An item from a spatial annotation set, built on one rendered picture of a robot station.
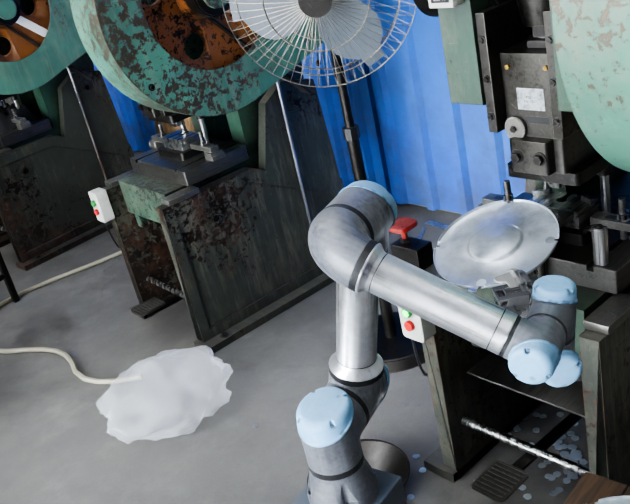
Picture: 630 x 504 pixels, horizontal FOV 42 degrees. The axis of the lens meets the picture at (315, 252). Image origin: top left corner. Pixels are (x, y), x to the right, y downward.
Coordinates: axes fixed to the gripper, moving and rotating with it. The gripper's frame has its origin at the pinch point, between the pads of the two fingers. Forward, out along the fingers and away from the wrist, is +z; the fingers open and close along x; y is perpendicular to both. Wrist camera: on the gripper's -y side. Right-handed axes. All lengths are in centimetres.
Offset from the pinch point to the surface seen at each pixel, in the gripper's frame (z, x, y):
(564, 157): 19.3, -15.5, -18.9
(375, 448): 39, 74, 37
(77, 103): 305, 20, 157
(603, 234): 5.9, -1.4, -21.9
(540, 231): 9.4, -3.6, -9.1
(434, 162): 209, 61, -20
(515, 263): 2.9, -0.9, -1.2
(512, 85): 29.3, -31.3, -11.4
